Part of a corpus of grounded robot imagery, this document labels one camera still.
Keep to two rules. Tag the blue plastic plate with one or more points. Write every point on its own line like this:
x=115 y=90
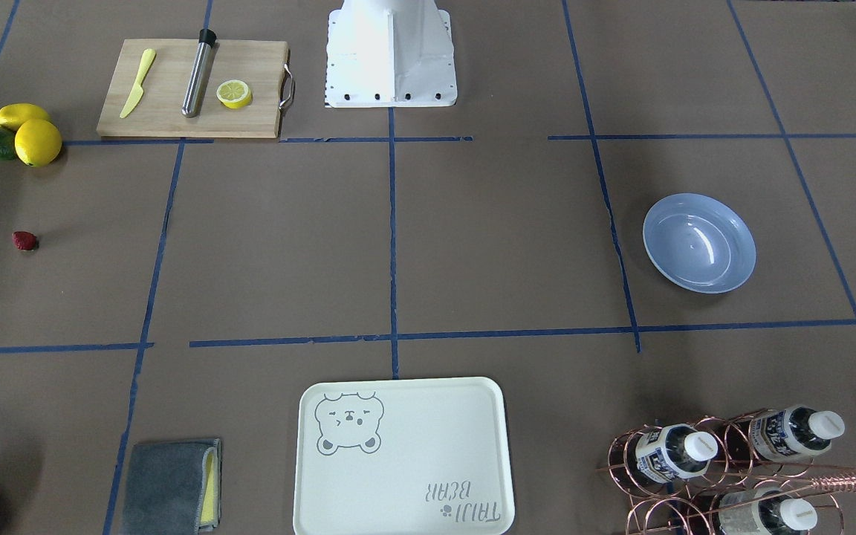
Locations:
x=699 y=243

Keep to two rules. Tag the red strawberry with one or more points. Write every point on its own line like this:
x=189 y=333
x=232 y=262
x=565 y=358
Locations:
x=25 y=241

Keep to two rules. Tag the cream bear tray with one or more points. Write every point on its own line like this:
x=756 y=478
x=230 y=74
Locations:
x=419 y=456

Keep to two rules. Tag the lemon half slice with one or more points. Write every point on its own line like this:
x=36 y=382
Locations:
x=234 y=94

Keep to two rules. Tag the steel cylinder black cap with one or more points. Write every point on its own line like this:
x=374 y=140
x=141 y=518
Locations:
x=202 y=63

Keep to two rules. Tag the tea bottle white cap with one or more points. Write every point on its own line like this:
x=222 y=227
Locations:
x=672 y=453

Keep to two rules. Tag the wooden cutting board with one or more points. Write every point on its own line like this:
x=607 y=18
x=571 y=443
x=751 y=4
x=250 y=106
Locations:
x=261 y=64

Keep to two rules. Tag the grey folded cloth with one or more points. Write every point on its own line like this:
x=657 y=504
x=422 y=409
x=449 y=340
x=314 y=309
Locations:
x=173 y=487

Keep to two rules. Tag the yellow plastic knife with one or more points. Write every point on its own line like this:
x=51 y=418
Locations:
x=137 y=91

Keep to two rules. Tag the whole yellow lemon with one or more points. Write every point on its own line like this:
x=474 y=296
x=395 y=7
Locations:
x=38 y=142

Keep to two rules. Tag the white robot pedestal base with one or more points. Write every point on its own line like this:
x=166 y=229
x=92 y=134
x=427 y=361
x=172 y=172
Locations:
x=390 y=54

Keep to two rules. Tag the copper wire bottle rack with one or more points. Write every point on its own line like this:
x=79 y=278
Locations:
x=687 y=507

